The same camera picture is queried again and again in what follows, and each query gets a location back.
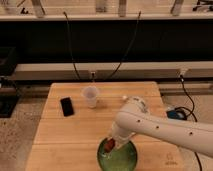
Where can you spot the red pepper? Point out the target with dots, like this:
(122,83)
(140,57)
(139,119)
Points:
(109,145)

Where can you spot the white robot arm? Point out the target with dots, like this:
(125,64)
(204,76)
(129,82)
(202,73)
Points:
(134,117)

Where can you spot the green ceramic bowl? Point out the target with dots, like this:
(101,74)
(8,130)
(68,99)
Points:
(122,159)

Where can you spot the black smartphone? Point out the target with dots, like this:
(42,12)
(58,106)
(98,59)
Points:
(67,107)

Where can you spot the blue device on floor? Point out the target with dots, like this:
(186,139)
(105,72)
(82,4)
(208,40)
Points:
(174,115)

